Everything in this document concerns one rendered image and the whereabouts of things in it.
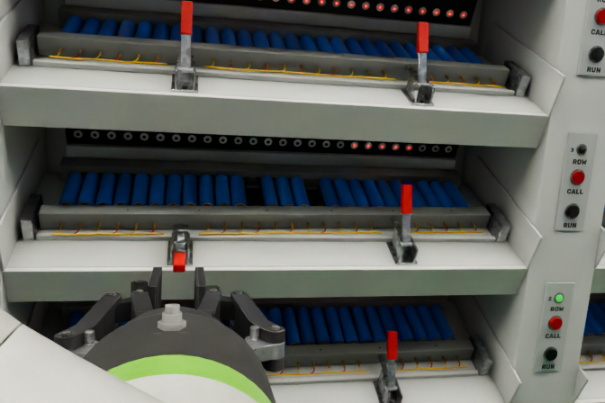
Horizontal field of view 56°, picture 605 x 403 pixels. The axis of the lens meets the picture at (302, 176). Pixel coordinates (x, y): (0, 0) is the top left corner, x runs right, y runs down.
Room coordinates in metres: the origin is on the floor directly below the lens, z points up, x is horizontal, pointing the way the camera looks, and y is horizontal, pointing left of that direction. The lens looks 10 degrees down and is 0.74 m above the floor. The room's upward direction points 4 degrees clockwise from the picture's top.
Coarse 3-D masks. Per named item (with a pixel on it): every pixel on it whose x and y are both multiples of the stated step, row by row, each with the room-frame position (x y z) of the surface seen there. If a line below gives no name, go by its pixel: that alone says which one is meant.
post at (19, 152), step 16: (0, 0) 0.57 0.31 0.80; (16, 0) 0.63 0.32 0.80; (0, 16) 0.57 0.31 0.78; (0, 112) 0.57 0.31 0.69; (0, 128) 0.56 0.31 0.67; (16, 128) 0.62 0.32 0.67; (32, 128) 0.68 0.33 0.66; (0, 144) 0.56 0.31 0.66; (16, 144) 0.62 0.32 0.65; (32, 144) 0.68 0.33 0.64; (0, 160) 0.56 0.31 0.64; (16, 160) 0.61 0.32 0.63; (0, 176) 0.56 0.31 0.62; (16, 176) 0.61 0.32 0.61; (0, 192) 0.56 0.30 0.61; (0, 208) 0.56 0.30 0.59; (0, 272) 0.55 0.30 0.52; (0, 288) 0.55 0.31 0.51; (0, 304) 0.55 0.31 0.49; (16, 304) 0.60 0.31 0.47; (32, 304) 0.67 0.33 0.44; (48, 304) 0.74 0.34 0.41
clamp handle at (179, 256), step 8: (176, 240) 0.60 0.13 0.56; (184, 240) 0.60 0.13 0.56; (176, 248) 0.58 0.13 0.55; (184, 248) 0.58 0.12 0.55; (176, 256) 0.55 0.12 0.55; (184, 256) 0.56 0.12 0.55; (176, 264) 0.53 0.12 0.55; (184, 264) 0.54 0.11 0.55; (176, 272) 0.53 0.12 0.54; (184, 272) 0.54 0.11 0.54
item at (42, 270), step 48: (96, 144) 0.73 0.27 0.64; (48, 192) 0.69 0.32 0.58; (480, 192) 0.81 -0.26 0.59; (0, 240) 0.54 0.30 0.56; (48, 240) 0.60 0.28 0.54; (96, 240) 0.62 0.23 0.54; (144, 240) 0.63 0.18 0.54; (528, 240) 0.68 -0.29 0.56; (48, 288) 0.57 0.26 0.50; (96, 288) 0.58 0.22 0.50; (192, 288) 0.60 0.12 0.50; (240, 288) 0.61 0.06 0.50; (288, 288) 0.63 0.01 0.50; (336, 288) 0.64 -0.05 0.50; (384, 288) 0.65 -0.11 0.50; (432, 288) 0.66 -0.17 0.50; (480, 288) 0.68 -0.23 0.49
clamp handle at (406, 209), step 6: (402, 186) 0.67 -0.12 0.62; (408, 186) 0.67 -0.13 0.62; (402, 192) 0.67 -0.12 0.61; (408, 192) 0.67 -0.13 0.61; (402, 198) 0.67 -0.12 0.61; (408, 198) 0.67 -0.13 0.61; (402, 204) 0.66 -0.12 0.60; (408, 204) 0.67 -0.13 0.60; (402, 210) 0.66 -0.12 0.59; (408, 210) 0.66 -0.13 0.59; (402, 216) 0.66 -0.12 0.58; (408, 216) 0.66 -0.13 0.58; (402, 222) 0.66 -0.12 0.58; (408, 222) 0.66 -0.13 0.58; (402, 228) 0.66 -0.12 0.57; (408, 228) 0.66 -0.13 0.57; (402, 234) 0.66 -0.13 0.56; (408, 234) 0.66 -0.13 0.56; (402, 240) 0.66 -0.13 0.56; (408, 240) 0.66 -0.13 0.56
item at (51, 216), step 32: (64, 224) 0.62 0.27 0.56; (96, 224) 0.63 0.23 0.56; (128, 224) 0.64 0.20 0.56; (160, 224) 0.64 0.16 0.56; (192, 224) 0.65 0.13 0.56; (224, 224) 0.66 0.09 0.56; (256, 224) 0.67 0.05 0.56; (288, 224) 0.68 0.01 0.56; (320, 224) 0.69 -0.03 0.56; (352, 224) 0.70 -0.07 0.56; (384, 224) 0.71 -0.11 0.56; (416, 224) 0.71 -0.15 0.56; (448, 224) 0.73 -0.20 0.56; (480, 224) 0.74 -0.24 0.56
